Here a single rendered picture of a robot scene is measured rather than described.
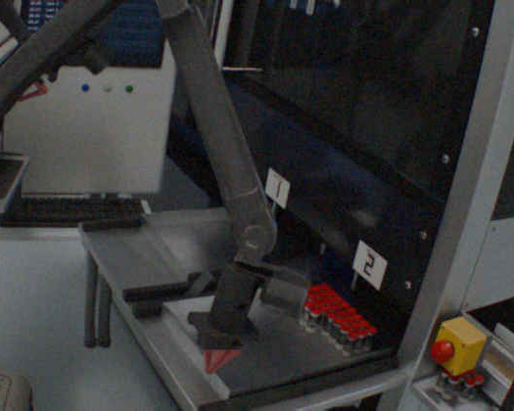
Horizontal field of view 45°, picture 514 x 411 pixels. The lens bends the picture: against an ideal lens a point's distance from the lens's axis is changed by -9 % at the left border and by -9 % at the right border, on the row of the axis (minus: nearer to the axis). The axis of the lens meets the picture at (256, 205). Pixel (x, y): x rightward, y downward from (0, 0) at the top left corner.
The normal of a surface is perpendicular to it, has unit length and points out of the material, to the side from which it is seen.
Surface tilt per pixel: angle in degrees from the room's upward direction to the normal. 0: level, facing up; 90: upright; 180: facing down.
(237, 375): 0
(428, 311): 90
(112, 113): 90
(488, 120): 90
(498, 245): 90
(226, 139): 73
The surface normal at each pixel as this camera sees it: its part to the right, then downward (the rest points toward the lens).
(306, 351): 0.17, -0.90
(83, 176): 0.33, 0.44
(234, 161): -0.01, 0.11
